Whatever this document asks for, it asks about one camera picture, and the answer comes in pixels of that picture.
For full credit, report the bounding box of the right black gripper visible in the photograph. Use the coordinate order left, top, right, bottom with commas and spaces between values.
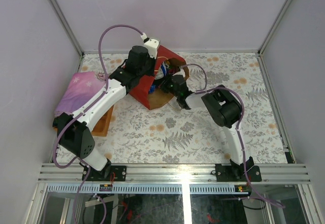
153, 73, 180, 99

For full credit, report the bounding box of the red paper bag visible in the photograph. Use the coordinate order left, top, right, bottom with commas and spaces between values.
130, 46, 189, 110

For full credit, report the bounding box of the purple snack packet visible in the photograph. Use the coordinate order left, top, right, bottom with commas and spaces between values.
169, 66, 180, 74

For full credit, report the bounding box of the blue chips bag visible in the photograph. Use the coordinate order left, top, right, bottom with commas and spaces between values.
148, 60, 171, 94

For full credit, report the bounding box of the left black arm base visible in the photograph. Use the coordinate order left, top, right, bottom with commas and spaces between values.
79, 160, 127, 182

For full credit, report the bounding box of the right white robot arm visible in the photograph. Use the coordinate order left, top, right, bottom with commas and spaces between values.
160, 75, 250, 181

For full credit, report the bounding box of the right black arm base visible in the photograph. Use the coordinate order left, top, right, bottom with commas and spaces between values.
210, 156, 262, 182

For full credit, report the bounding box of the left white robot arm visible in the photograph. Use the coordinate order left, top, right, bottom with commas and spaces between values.
53, 43, 158, 181

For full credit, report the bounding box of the purple frozen gift bag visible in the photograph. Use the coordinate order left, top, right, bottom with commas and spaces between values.
54, 71, 106, 117

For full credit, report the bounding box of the orange wooden tray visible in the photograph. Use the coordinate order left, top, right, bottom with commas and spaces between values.
91, 106, 114, 137

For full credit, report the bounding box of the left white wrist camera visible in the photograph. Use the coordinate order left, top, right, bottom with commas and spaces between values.
140, 33, 160, 59

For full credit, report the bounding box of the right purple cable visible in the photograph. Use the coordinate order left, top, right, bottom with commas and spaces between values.
179, 63, 286, 209

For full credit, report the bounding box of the purple cable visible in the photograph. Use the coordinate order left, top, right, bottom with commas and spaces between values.
52, 24, 145, 224
179, 63, 286, 209

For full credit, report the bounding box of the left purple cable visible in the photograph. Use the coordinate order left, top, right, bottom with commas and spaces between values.
52, 24, 145, 224

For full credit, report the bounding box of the aluminium front rail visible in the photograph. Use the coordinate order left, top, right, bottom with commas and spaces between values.
38, 162, 312, 194

